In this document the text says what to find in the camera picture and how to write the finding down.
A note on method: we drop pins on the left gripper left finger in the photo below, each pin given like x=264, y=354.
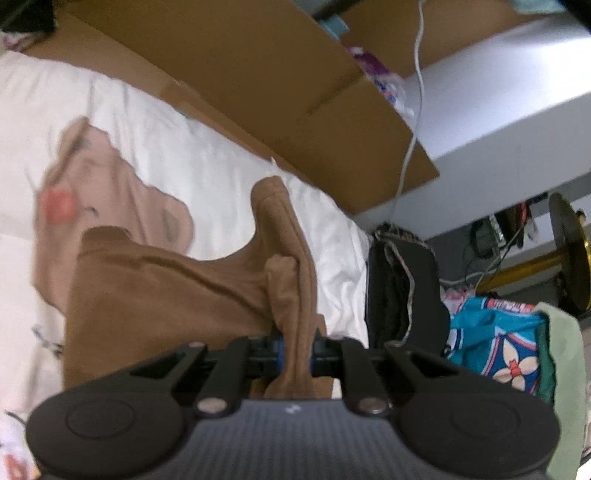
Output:
x=226, y=375

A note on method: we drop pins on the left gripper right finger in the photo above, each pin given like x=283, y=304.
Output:
x=346, y=360

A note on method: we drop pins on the brown t-shirt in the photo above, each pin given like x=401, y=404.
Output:
x=130, y=302

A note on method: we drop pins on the black folded garment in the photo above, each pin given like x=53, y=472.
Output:
x=403, y=293

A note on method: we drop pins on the teal patterned blanket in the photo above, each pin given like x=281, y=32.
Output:
x=505, y=341

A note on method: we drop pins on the light green cloth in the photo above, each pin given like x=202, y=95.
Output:
x=566, y=348

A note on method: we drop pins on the cream cartoon print blanket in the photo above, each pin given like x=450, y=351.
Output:
x=209, y=174

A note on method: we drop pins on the purple white package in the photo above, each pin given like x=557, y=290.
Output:
x=390, y=84

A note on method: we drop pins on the brown cardboard sheet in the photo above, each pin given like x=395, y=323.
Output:
x=264, y=74

